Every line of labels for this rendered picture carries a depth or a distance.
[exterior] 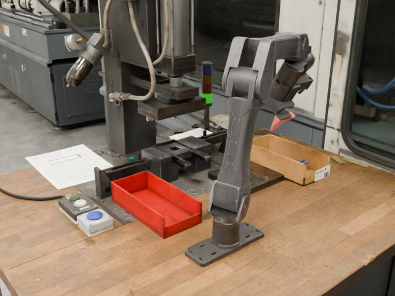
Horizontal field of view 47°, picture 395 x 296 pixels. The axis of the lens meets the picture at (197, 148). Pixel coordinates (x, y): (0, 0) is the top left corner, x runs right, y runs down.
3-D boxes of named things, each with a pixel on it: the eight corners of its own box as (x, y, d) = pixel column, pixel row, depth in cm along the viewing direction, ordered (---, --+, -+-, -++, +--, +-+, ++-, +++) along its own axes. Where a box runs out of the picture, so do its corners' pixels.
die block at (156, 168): (160, 185, 136) (160, 162, 133) (142, 174, 143) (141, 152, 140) (211, 168, 148) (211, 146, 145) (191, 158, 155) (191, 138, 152)
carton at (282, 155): (303, 189, 136) (305, 165, 133) (244, 162, 154) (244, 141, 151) (328, 177, 143) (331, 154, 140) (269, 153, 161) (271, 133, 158)
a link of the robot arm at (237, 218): (217, 182, 108) (204, 191, 103) (250, 191, 103) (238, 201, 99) (217, 205, 110) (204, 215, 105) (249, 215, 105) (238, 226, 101)
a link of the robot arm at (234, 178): (223, 202, 109) (241, 66, 103) (248, 210, 106) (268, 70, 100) (210, 208, 104) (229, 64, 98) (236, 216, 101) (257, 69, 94)
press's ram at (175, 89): (159, 131, 128) (156, 23, 117) (113, 110, 147) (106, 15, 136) (207, 118, 139) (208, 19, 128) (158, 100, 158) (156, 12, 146)
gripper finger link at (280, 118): (268, 116, 135) (283, 93, 129) (284, 133, 132) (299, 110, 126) (253, 121, 131) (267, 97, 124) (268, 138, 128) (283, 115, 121)
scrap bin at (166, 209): (163, 239, 109) (163, 217, 107) (111, 200, 127) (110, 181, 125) (201, 222, 116) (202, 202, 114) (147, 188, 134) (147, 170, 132)
